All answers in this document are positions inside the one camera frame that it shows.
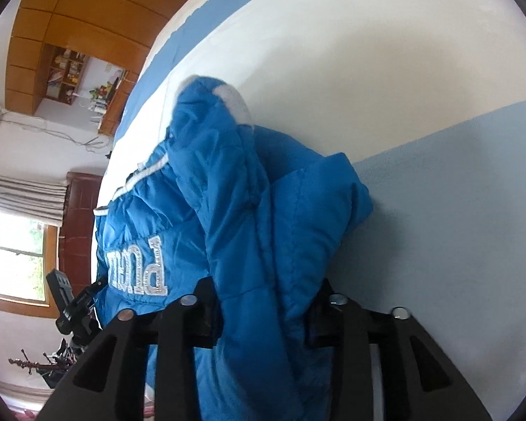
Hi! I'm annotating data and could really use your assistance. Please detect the blue puffer jacket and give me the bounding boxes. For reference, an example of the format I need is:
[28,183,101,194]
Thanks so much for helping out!
[95,77,372,420]

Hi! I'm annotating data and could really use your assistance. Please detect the wall shelf with items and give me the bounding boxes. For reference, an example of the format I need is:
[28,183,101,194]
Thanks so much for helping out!
[45,46,88,106]

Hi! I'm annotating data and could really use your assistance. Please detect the clutter on desk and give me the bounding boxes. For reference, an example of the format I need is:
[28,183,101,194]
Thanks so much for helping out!
[88,77,120,115]

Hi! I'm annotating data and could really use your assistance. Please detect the wooden wardrobe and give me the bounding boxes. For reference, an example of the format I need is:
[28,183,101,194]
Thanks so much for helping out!
[5,0,187,115]

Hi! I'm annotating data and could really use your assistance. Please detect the window with wooden frame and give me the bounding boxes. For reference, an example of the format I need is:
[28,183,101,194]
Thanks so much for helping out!
[0,210,58,318]

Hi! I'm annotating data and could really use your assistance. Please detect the wall cables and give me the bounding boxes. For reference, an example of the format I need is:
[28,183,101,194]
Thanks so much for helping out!
[0,111,113,154]

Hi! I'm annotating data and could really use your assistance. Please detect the striped curtain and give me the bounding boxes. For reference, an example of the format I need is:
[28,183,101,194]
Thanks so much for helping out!
[0,175,67,227]

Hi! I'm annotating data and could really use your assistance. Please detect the wooden desk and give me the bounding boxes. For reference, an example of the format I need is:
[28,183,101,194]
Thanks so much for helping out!
[99,71,139,137]

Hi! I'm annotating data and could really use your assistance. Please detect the blue and white bed sheet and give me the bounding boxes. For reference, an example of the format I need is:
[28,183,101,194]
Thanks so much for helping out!
[100,0,526,420]

